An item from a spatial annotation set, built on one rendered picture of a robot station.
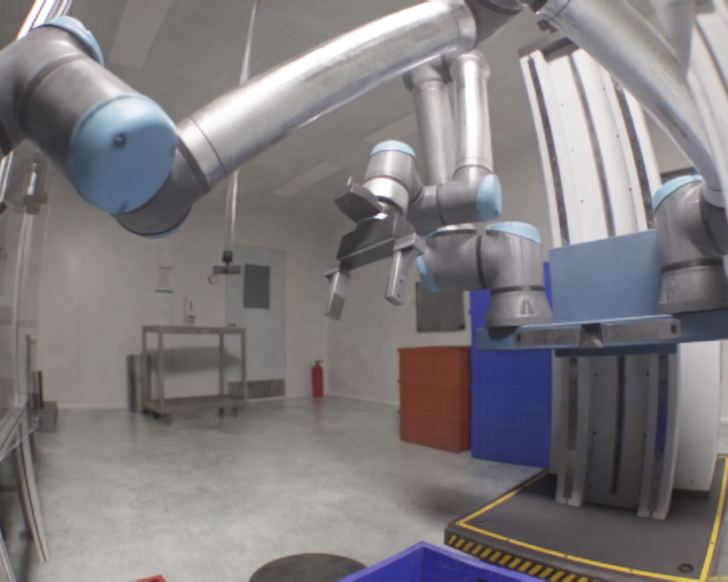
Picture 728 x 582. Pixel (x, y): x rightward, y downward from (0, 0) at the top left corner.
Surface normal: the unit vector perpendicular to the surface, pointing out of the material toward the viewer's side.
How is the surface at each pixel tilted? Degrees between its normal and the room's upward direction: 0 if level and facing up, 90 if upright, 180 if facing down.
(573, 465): 90
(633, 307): 90
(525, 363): 90
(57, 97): 99
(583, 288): 90
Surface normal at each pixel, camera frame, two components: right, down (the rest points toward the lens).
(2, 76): 0.70, 0.01
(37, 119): -0.17, 0.37
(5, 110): 0.86, 0.37
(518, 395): -0.71, -0.07
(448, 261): -0.47, 0.07
